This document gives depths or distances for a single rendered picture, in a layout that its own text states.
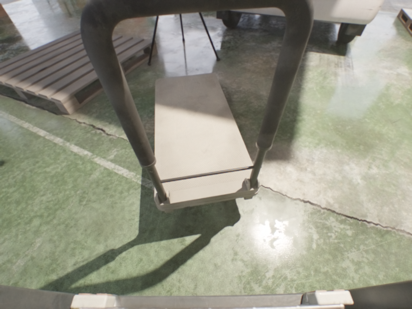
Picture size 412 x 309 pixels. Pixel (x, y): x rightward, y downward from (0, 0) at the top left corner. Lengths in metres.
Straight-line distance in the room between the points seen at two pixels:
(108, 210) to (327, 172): 1.07
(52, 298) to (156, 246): 0.47
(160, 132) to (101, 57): 0.60
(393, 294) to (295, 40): 0.40
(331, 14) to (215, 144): 1.67
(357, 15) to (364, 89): 0.63
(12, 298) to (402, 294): 0.51
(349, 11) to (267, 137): 1.80
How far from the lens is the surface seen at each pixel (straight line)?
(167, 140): 0.85
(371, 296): 0.45
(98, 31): 0.33
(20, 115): 1.91
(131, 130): 0.41
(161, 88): 1.20
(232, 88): 1.55
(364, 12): 2.22
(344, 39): 2.63
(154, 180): 0.56
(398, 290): 0.40
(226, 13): 2.53
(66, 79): 1.83
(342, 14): 2.19
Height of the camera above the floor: 0.80
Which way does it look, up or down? 50 degrees down
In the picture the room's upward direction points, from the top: 2 degrees counter-clockwise
